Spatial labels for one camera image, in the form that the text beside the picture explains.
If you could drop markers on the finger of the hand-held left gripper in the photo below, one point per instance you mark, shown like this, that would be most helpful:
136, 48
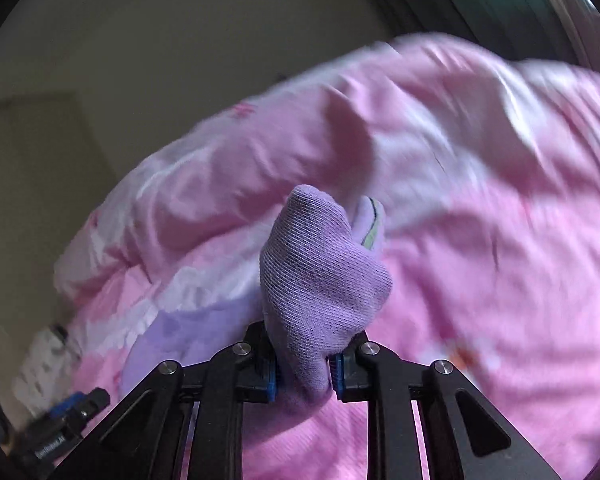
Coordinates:
87, 400

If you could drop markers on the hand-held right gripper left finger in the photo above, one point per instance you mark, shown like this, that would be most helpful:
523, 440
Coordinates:
267, 385

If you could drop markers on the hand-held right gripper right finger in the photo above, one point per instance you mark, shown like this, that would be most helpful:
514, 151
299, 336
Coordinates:
337, 375

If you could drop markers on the purple sweatshirt with green print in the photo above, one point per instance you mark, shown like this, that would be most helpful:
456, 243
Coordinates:
320, 285

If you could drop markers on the folded white heart-print clothes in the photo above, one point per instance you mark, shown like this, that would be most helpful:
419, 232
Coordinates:
45, 365

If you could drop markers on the pink floral duvet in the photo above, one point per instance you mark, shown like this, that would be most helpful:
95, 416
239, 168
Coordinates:
380, 185

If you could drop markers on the white wardrobe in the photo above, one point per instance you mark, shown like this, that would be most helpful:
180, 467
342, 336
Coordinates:
35, 185

